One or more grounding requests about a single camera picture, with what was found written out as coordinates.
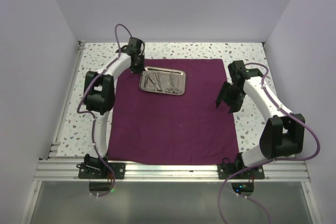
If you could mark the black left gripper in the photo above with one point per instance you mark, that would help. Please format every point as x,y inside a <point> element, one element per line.
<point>140,69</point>

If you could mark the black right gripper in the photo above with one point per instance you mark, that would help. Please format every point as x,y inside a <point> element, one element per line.
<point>235,105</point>

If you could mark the stainless steel instrument tray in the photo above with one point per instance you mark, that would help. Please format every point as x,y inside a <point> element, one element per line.
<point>179,79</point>

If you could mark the steel surgical scissors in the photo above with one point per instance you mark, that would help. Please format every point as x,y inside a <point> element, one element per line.
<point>171,83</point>

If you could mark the thin steel tweezers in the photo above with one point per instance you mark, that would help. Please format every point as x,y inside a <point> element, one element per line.
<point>149,82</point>

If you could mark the broad steel forceps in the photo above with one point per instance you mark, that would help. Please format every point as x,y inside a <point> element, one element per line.
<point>158,84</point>

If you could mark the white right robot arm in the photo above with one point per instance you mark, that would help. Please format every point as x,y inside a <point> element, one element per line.
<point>283,133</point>

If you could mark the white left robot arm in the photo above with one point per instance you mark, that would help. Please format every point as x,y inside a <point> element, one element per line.
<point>99,96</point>

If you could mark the steel ring-handled clamp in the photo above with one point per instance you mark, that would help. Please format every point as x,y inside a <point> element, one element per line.
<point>175,91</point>

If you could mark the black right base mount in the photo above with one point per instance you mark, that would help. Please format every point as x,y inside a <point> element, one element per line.
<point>225,169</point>

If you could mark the aluminium frame rail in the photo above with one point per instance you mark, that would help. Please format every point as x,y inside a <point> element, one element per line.
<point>70,170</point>

